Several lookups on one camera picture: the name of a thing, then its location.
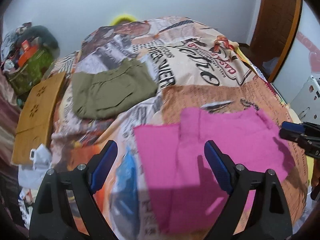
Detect dark grey plush cushion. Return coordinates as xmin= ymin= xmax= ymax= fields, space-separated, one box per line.
xmin=19 ymin=25 xmax=59 ymax=50

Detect olive green folded pants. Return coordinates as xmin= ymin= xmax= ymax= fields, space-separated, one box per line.
xmin=71 ymin=59 xmax=158 ymax=119

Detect yellow round object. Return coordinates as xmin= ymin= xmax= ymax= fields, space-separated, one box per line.
xmin=110 ymin=14 xmax=137 ymax=25

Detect printed newspaper pattern blanket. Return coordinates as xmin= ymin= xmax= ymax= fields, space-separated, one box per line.
xmin=50 ymin=17 xmax=308 ymax=239

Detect green patterned bag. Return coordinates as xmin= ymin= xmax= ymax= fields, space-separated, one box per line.
xmin=5 ymin=48 xmax=54 ymax=96

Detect pink pants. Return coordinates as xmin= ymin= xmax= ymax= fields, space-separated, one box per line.
xmin=134 ymin=108 xmax=295 ymax=235

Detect striped pink curtain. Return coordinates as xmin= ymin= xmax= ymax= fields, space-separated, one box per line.
xmin=0 ymin=74 xmax=22 ymax=165

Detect brown wooden door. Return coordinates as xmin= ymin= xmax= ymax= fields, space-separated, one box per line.
xmin=250 ymin=0 xmax=302 ymax=82

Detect orange box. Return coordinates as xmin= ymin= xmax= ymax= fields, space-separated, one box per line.
xmin=18 ymin=40 xmax=38 ymax=67

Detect white device with stickers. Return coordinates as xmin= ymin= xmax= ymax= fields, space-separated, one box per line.
xmin=290 ymin=75 xmax=320 ymax=125

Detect wooden folding board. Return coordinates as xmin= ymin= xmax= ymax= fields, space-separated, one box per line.
xmin=11 ymin=72 xmax=66 ymax=165

